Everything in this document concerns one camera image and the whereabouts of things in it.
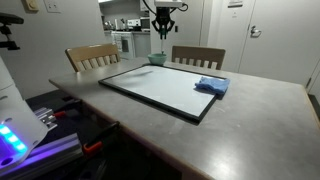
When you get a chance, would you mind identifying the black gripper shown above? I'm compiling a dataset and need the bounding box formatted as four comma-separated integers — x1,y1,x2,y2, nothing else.
151,7,176,38

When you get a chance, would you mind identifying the green capped white marker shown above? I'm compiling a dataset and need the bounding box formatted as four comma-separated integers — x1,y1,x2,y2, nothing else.
159,28,167,55

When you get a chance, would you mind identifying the mint green bowl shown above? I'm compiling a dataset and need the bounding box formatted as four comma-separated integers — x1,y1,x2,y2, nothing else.
147,52,168,66

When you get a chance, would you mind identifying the black framed whiteboard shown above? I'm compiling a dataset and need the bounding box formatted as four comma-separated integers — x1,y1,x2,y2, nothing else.
98,63,231,125

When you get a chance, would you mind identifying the white microwave oven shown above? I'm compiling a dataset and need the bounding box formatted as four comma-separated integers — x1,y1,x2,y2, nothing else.
139,16,151,33

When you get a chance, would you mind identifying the grey kitchen base cabinet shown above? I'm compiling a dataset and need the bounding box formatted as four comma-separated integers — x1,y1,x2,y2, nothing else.
132,31,152,58

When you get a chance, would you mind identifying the white kitchen stove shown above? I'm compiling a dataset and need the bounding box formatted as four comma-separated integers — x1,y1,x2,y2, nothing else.
110,30,136,60

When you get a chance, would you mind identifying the dark brown slat-back chair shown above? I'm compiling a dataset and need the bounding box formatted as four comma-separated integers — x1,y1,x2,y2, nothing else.
171,45,227,71

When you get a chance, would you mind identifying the blue cloth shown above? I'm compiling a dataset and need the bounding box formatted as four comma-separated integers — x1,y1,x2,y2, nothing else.
194,75,231,100

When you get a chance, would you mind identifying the light wooden slat-back chair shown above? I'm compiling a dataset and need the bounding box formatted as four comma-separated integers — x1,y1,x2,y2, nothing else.
64,43,122,73

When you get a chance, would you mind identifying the white door with lever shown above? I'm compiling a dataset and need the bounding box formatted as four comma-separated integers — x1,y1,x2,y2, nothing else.
238,0,320,87

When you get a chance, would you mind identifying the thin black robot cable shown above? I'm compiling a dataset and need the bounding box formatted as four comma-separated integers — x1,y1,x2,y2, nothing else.
141,0,190,17

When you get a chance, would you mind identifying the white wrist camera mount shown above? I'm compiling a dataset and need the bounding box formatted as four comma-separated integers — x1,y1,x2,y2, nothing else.
153,0,185,9

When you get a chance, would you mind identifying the silver lever door handle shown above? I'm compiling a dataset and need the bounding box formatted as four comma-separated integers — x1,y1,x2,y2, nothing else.
249,25,263,38

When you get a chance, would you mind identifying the beige wall thermostat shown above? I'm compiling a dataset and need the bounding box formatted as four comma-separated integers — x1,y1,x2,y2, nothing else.
21,0,40,14

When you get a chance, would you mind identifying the black clamp red-orange handle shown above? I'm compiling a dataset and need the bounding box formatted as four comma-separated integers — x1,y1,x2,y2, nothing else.
82,120,121,157
52,98,83,120

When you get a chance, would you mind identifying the silver metal bracket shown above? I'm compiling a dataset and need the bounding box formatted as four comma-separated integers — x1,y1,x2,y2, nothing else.
33,107,58,132

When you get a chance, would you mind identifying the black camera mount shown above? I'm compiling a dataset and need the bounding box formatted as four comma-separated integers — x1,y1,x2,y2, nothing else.
0,12,25,52

